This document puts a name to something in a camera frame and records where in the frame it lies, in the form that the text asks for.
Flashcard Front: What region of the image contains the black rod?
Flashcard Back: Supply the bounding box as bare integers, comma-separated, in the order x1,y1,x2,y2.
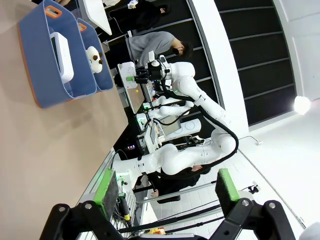
119,204,222,233

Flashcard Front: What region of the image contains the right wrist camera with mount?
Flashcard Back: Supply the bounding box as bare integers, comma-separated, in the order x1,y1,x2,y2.
147,50,167,67

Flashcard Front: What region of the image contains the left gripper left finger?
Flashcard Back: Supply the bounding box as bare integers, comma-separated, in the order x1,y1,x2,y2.
39,168,126,240

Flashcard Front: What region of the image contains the round white lamp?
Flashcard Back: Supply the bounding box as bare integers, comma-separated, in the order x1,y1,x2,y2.
293,95,313,116

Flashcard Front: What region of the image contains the white brown plush dog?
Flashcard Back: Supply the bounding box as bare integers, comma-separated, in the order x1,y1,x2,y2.
85,46,104,74

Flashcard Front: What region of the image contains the yellow black screwdriver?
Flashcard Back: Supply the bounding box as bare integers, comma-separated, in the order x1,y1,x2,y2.
117,192,133,227

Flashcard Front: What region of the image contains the seated person in black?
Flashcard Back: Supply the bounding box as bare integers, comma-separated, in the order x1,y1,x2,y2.
139,164,212,205

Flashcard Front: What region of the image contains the brown background table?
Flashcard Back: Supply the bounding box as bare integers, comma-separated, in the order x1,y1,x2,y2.
124,83,146,115

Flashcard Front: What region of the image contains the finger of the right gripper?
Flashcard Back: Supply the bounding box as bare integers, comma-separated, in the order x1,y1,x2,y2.
126,75,145,85

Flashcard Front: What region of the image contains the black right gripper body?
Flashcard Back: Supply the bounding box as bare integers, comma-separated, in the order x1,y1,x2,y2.
136,65,165,85

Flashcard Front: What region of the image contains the person in black hoodie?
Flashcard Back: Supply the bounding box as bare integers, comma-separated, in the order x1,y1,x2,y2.
108,0,173,33

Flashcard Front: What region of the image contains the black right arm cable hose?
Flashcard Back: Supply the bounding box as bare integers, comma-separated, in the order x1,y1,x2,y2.
159,79,240,173

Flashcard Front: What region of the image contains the blue basket with orange handles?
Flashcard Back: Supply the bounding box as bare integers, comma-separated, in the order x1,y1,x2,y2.
76,16,115,93
17,0,99,109

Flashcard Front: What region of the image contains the man in grey shirt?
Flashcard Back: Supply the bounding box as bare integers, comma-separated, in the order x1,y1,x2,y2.
126,31,195,68

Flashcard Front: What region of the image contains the small webcam on stand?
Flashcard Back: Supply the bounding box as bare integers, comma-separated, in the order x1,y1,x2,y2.
248,181,260,195

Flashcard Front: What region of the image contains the white machine with screen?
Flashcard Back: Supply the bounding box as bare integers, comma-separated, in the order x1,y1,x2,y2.
144,119,202,151

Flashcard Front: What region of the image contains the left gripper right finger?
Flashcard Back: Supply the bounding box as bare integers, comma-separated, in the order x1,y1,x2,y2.
212,168,297,240

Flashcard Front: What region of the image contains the large white table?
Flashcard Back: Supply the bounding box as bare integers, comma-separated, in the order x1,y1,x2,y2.
81,0,113,36

